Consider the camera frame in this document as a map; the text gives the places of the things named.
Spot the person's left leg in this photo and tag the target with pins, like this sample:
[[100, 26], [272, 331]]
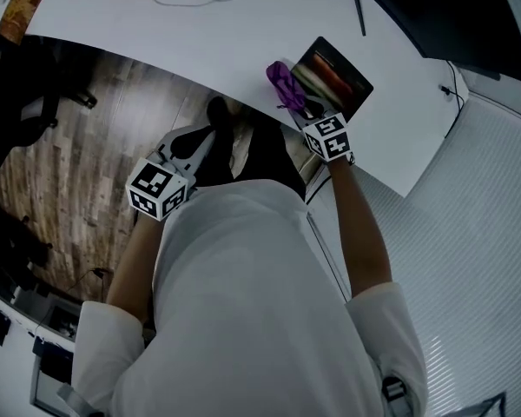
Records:
[[219, 115]]

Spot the white side table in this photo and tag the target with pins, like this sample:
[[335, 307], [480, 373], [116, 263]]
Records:
[[8, 372]]

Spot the person's right leg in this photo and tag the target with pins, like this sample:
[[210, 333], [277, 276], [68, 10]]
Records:
[[265, 154]]

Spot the person's white shirt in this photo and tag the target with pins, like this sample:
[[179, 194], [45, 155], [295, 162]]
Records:
[[252, 311]]

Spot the person's right forearm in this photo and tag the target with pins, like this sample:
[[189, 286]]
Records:
[[360, 233]]

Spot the person's leg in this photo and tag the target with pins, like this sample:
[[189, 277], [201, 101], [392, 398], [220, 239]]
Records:
[[219, 115], [265, 154]]

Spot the black harness buckle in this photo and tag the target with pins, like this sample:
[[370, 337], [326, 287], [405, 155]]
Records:
[[393, 389]]

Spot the black office chair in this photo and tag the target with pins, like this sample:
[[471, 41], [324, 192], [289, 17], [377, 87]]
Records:
[[26, 81]]

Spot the black monitor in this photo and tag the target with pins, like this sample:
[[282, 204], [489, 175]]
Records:
[[451, 15]]

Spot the purple cloth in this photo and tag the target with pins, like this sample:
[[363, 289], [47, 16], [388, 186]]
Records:
[[286, 85]]

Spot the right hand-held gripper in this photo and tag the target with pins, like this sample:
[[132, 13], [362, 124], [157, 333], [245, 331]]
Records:
[[327, 139]]

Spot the dark printed mouse pad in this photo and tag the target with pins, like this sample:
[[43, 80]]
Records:
[[334, 76]]

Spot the person's left forearm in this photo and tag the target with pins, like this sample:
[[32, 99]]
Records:
[[134, 267]]

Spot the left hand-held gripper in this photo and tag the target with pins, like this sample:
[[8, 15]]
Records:
[[156, 189]]

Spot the brown book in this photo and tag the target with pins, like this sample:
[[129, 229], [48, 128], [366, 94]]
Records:
[[19, 13]]

